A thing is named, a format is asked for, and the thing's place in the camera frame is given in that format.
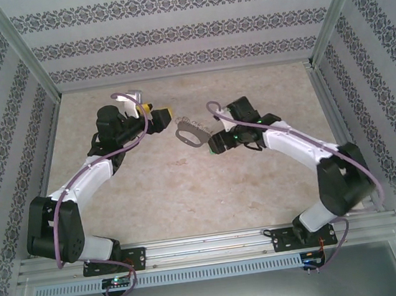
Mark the silver carabiner keyring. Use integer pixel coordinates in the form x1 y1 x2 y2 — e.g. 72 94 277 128
172 113 216 151

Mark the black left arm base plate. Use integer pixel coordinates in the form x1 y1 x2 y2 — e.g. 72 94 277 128
80 246 149 278

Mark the grey slotted cable duct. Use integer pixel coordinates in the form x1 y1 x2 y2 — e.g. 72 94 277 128
32 252 306 296

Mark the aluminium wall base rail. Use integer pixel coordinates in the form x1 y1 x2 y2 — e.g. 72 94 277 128
305 54 386 220
11 94 81 258

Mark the aluminium mounting rail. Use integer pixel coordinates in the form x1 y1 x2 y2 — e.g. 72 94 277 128
14 209 396 286

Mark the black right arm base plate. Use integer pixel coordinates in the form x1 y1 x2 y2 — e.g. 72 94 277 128
269 220 339 254

